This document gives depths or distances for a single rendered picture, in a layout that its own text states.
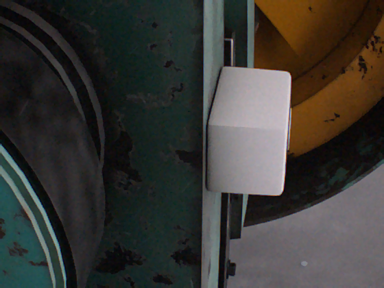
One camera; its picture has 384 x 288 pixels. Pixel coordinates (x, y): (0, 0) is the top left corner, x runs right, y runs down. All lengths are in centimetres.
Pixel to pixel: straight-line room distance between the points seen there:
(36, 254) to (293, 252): 225
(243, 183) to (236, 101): 4
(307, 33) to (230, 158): 57
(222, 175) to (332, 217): 229
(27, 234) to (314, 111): 71
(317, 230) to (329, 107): 168
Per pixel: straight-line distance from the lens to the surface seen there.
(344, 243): 262
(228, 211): 77
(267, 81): 48
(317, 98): 100
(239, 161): 44
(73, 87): 41
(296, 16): 99
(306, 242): 261
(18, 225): 33
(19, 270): 34
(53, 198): 33
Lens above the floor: 154
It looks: 30 degrees down
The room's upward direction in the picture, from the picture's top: straight up
